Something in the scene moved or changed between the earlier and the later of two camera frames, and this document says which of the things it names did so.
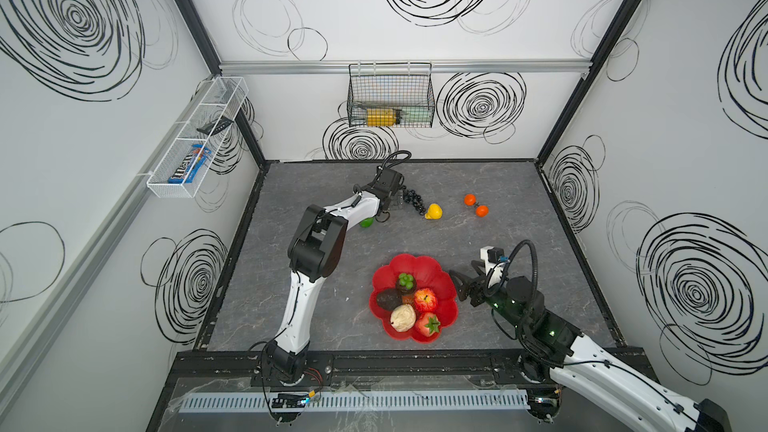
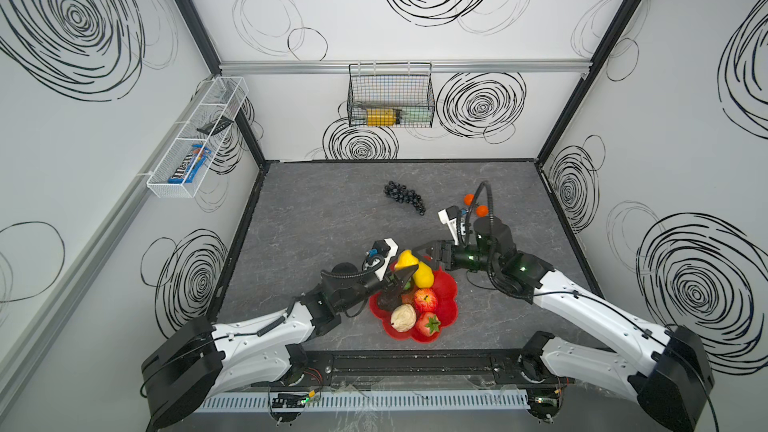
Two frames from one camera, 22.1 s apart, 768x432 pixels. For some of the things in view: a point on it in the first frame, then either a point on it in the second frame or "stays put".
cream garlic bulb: (403, 317) stays put
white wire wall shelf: (198, 136) stays put
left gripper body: (395, 190) → (389, 279)
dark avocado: (389, 299) stays put
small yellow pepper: (434, 212) → (406, 259)
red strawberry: (428, 324) stays put
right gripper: (475, 285) → (442, 253)
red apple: (425, 300) stays put
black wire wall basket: (390, 94) stays put
